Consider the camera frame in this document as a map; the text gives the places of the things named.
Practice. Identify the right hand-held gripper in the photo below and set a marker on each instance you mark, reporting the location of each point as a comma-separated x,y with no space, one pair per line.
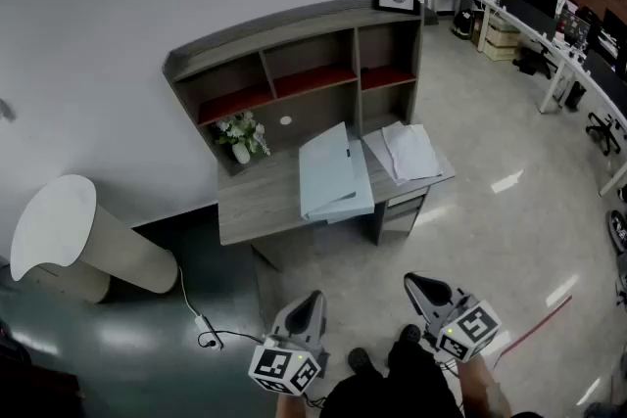
470,328

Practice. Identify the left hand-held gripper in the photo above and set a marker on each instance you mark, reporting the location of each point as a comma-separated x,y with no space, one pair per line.
281,367

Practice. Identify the white A4 paper sheet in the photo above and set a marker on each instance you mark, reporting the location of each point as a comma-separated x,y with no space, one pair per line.
379,152
411,152

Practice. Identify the light blue folder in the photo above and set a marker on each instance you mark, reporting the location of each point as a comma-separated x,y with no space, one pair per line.
328,171

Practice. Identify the person's right forearm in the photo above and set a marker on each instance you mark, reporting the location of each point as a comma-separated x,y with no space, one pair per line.
482,386

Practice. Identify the person's left forearm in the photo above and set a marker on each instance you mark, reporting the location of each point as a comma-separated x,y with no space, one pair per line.
290,406

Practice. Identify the person's right black shoe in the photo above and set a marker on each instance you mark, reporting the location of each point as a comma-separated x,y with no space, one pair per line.
410,334

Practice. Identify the person's black shoe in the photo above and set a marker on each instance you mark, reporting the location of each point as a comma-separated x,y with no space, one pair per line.
359,358
410,334

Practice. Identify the person's left black shoe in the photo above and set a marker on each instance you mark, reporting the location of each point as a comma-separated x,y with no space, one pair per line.
359,358

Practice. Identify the white power strip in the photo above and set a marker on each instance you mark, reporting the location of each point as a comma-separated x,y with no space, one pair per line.
202,324

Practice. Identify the person's black trousers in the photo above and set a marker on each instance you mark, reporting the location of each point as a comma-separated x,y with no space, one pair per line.
392,386

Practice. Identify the grey wooden desk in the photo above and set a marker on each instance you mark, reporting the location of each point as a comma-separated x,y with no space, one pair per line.
255,205

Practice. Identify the white vase with flowers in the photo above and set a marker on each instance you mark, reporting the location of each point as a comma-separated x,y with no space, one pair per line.
241,137

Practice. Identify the black office chair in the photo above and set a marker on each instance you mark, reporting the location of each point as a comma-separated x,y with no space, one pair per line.
536,61
605,132

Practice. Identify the stacked cardboard boxes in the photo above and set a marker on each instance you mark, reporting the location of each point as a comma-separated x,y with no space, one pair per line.
499,39

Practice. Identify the black bag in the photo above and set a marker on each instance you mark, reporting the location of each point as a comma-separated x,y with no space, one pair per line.
462,24

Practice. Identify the long white office desk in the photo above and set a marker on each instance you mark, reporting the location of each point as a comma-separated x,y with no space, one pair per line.
563,49

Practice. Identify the grey wooden shelf hutch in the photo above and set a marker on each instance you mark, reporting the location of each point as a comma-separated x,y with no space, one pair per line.
303,14

